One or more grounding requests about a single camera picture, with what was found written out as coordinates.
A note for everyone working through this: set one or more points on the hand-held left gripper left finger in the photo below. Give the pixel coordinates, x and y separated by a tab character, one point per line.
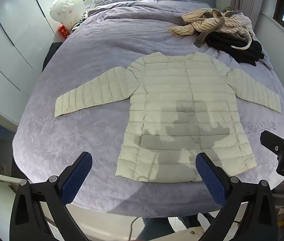
79	175

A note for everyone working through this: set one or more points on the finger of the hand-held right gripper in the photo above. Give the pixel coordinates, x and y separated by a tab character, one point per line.
272	140

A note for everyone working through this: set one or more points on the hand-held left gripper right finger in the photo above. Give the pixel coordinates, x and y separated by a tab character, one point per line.
212	178

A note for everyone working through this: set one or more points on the white quilted puffer jacket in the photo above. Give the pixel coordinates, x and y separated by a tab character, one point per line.
182	93

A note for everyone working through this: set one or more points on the lavender fleece blanket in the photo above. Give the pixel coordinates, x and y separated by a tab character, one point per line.
81	130

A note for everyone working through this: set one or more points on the black garment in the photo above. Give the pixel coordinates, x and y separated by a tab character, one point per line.
242	47

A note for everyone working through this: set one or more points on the cream striped garment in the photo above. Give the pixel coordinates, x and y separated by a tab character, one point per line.
207	22

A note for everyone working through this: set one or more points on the red gift box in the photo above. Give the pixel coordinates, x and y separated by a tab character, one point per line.
63	32

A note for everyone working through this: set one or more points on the white wardrobe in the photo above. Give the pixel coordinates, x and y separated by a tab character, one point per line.
11	30

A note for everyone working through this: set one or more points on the white patterned balloon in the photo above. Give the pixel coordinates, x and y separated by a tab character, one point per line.
63	10

